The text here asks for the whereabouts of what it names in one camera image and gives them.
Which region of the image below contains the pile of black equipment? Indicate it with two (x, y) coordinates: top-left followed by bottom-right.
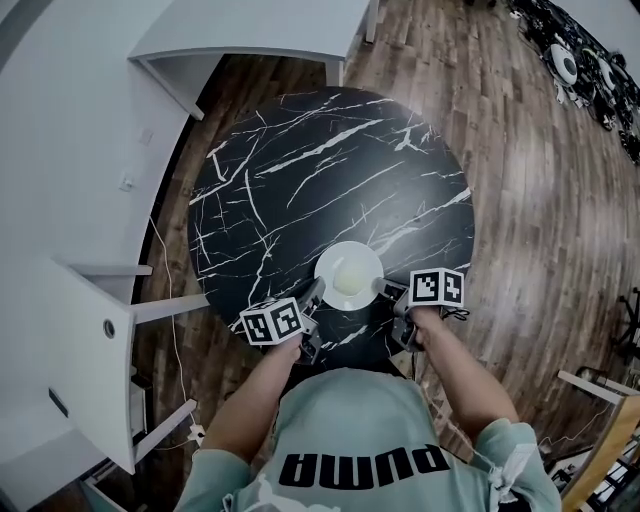
(504, 0), (640, 166)

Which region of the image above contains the white desk leg frame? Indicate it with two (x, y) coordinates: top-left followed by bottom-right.
(557, 369), (626, 406)

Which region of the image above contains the person's pale green shirt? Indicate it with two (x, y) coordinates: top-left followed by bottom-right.
(174, 367), (564, 512)

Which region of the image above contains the person's left forearm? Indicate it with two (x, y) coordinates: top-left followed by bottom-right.
(202, 342), (304, 464)

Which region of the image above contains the white desk with round grommet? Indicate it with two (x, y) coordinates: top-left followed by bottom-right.
(0, 254), (211, 512)

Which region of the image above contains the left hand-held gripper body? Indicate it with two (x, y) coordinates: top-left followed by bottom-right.
(239, 294), (321, 366)

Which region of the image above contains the light wooden desk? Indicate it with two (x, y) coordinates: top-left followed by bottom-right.
(564, 394), (640, 512)

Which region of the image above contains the pale white dough ball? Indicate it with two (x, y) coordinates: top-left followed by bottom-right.
(333, 260), (365, 296)

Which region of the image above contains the person's right hand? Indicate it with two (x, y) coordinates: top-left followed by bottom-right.
(413, 317), (439, 354)

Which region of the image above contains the person's right forearm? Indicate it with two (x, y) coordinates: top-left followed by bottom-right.
(414, 304), (521, 441)

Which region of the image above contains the white desk with glass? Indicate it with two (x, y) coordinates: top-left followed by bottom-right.
(127, 0), (380, 121)

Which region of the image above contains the white round device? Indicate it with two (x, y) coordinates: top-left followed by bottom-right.
(597, 59), (624, 94)
(547, 43), (584, 89)

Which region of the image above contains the white cloth arm strap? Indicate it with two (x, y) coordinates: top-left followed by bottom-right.
(487, 449), (539, 506)

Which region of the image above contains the white round plate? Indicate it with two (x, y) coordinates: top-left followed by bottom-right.
(313, 240), (385, 312)

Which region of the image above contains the black desk socket panel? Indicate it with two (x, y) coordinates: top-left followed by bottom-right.
(48, 387), (70, 419)

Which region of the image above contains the long white floor cable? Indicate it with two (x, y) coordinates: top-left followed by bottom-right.
(147, 214), (206, 444)

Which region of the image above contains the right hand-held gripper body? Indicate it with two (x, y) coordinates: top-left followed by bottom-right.
(392, 268), (466, 354)

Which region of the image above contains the round black marble table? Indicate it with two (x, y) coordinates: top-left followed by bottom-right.
(185, 85), (475, 381)

